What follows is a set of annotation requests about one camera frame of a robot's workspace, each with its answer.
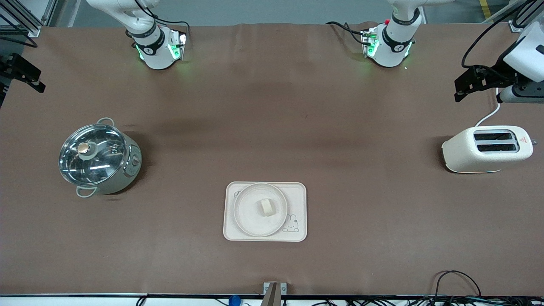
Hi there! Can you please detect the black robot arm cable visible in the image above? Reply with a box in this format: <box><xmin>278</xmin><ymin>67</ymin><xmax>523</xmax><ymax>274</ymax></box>
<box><xmin>134</xmin><ymin>0</ymin><xmax>190</xmax><ymax>35</ymax></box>
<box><xmin>461</xmin><ymin>0</ymin><xmax>537</xmax><ymax>69</ymax></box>
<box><xmin>326</xmin><ymin>21</ymin><xmax>371</xmax><ymax>45</ymax></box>

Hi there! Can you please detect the beige rectangular rabbit tray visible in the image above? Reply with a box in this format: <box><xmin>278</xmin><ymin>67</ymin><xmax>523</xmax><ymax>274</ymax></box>
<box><xmin>223</xmin><ymin>181</ymin><xmax>307</xmax><ymax>242</ymax></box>

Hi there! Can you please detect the white toaster power cable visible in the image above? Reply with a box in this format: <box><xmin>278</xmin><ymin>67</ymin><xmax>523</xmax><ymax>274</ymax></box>
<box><xmin>474</xmin><ymin>87</ymin><xmax>502</xmax><ymax>128</ymax></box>

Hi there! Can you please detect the silver electric cooking pot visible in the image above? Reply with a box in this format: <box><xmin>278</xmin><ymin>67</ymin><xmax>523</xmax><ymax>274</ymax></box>
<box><xmin>59</xmin><ymin>118</ymin><xmax>143</xmax><ymax>198</ymax></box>

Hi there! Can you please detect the brown table cover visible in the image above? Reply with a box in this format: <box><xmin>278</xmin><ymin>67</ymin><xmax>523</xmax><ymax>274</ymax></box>
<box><xmin>0</xmin><ymin>22</ymin><xmax>544</xmax><ymax>297</ymax></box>

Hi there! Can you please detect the white round plate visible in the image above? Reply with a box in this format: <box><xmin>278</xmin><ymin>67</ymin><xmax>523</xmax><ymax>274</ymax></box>
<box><xmin>233</xmin><ymin>183</ymin><xmax>288</xmax><ymax>237</ymax></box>

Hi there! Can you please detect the glass pot lid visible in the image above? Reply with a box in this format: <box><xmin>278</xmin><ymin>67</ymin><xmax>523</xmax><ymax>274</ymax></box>
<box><xmin>59</xmin><ymin>124</ymin><xmax>128</xmax><ymax>186</ymax></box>

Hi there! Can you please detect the black looped cable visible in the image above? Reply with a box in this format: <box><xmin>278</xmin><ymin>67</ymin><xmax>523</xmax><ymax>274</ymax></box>
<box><xmin>433</xmin><ymin>270</ymin><xmax>483</xmax><ymax>299</ymax></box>

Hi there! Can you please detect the cream two-slot toaster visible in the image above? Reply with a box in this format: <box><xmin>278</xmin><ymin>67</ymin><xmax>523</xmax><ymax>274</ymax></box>
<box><xmin>441</xmin><ymin>125</ymin><xmax>534</xmax><ymax>174</ymax></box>

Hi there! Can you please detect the aluminium frame profile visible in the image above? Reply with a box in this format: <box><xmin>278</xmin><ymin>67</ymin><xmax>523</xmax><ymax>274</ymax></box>
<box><xmin>0</xmin><ymin>0</ymin><xmax>58</xmax><ymax>37</ymax></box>
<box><xmin>508</xmin><ymin>0</ymin><xmax>544</xmax><ymax>33</ymax></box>

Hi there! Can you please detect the white steamed bun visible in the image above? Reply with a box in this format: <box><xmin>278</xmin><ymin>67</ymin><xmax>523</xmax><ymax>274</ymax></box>
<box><xmin>257</xmin><ymin>198</ymin><xmax>275</xmax><ymax>217</ymax></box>

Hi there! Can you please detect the grey metal camera mount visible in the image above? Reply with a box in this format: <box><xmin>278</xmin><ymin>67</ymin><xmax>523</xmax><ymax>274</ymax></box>
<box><xmin>260</xmin><ymin>282</ymin><xmax>287</xmax><ymax>306</ymax></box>

